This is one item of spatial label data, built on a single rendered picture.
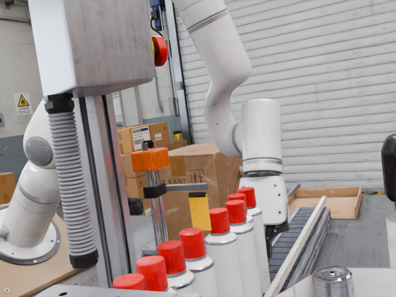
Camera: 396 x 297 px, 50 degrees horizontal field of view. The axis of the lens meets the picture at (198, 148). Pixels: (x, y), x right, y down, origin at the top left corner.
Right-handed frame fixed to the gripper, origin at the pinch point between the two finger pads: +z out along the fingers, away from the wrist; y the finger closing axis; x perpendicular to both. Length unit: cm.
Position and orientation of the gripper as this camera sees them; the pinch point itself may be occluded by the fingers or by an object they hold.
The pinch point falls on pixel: (263, 251)
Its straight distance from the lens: 89.8
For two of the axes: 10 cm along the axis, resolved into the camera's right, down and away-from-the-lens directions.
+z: -0.1, 9.8, -2.2
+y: 9.1, -0.8, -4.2
